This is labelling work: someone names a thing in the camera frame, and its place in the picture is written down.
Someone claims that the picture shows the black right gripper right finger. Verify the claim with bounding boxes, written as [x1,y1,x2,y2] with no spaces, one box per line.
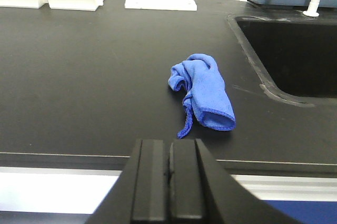
[169,139,298,223]

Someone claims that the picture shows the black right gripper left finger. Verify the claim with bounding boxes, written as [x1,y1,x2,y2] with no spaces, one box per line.
[86,139,169,223]

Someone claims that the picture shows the white test tube rack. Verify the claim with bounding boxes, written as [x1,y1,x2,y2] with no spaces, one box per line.
[124,0,197,11]

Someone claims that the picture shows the black recessed sink basin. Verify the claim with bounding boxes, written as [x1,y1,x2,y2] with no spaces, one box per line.
[227,16,336,107]

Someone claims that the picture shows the blue microfiber cloth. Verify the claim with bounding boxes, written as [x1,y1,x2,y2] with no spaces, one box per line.
[168,54,236,139]

